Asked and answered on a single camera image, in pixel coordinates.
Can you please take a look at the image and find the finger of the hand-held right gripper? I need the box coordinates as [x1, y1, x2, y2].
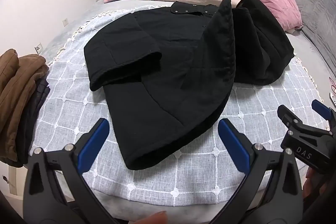
[312, 100, 336, 134]
[277, 105, 307, 135]

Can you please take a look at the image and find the pink pillow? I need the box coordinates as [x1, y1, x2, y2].
[247, 0, 302, 31]

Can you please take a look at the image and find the grey quilted pillow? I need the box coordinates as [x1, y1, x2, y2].
[270, 0, 336, 51]

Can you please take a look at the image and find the grey checked fringed blanket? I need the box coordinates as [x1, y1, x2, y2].
[29, 5, 328, 199]

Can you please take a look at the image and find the person's left hand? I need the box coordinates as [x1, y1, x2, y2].
[139, 211, 168, 224]

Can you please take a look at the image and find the brown folded jacket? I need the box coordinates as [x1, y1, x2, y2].
[0, 49, 49, 167]

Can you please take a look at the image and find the black padded coat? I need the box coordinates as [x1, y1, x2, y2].
[84, 0, 295, 170]

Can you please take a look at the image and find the person's right hand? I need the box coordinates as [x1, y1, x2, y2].
[302, 166, 336, 205]

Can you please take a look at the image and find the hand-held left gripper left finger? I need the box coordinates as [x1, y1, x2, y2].
[23, 118, 126, 224]

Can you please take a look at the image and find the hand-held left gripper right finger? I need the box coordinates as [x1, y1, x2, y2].
[209, 118, 311, 224]

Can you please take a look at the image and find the dark grey folded garment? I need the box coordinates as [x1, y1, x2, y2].
[16, 77, 51, 167]

